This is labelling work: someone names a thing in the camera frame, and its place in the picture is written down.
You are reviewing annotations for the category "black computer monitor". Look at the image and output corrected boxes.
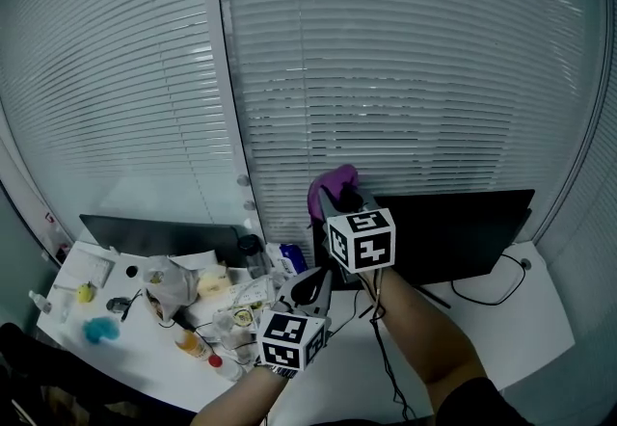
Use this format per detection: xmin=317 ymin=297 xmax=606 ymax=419
xmin=311 ymin=189 xmax=537 ymax=291

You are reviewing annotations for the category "person's left forearm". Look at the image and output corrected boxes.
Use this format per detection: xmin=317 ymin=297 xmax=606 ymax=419
xmin=190 ymin=363 xmax=291 ymax=426

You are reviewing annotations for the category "black monitor cable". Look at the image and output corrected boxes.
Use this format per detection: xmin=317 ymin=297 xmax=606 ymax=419
xmin=449 ymin=253 xmax=527 ymax=307

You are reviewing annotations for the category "white wet wipes packet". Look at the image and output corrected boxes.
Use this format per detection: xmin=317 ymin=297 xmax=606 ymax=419
xmin=265 ymin=242 xmax=309 ymax=277

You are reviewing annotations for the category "blue fluffy ball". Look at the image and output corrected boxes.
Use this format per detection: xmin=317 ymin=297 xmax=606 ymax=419
xmin=81 ymin=315 xmax=121 ymax=345

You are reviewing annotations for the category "clear bottle with red cap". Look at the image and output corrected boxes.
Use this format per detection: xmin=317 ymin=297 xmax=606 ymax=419
xmin=207 ymin=353 xmax=245 ymax=383

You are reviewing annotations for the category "grey window frame post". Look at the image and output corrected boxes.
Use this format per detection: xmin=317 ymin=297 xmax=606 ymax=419
xmin=200 ymin=0 xmax=265 ymax=242

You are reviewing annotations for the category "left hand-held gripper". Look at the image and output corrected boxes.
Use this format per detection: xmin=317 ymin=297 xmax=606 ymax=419
xmin=256 ymin=267 xmax=335 ymax=373

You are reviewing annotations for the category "white power strip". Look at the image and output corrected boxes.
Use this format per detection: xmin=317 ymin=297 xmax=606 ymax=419
xmin=225 ymin=277 xmax=274 ymax=308

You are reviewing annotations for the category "silver wristwatch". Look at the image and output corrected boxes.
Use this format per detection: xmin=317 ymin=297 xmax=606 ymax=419
xmin=254 ymin=361 xmax=296 ymax=381

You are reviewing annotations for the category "white flat box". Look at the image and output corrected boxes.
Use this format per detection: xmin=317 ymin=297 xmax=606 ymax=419
xmin=64 ymin=252 xmax=118 ymax=289

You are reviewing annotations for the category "clear plastic cup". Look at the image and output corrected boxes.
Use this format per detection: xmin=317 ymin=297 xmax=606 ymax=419
xmin=212 ymin=310 xmax=239 ymax=344

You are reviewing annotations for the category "crumpled clear plastic bag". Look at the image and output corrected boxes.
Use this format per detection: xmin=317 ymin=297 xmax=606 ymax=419
xmin=141 ymin=253 xmax=201 ymax=323

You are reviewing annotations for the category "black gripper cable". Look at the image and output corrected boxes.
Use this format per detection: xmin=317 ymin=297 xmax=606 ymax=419
xmin=368 ymin=269 xmax=416 ymax=421

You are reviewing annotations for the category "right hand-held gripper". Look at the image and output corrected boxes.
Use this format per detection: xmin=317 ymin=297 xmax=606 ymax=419
xmin=317 ymin=186 xmax=397 ymax=291

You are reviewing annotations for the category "orange bottle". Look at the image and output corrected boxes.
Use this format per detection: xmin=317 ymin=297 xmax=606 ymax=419
xmin=173 ymin=328 xmax=214 ymax=361

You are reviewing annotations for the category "black thin monitor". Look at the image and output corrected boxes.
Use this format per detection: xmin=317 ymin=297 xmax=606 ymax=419
xmin=78 ymin=213 xmax=250 ymax=269

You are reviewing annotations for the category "small clear spray bottle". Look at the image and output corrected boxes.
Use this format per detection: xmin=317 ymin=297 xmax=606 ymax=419
xmin=27 ymin=289 xmax=53 ymax=315

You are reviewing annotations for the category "purple cloth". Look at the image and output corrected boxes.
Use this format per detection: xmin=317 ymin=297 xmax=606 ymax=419
xmin=307 ymin=164 xmax=361 ymax=228

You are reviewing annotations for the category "white window blind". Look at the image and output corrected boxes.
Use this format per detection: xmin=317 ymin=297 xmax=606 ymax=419
xmin=0 ymin=0 xmax=242 ymax=242
xmin=215 ymin=0 xmax=609 ymax=247

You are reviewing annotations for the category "person's right forearm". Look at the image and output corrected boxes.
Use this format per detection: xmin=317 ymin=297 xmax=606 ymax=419
xmin=358 ymin=266 xmax=531 ymax=426

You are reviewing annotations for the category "clear bottle with black cap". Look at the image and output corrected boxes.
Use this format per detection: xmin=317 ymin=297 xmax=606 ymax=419
xmin=236 ymin=233 xmax=272 ymax=280

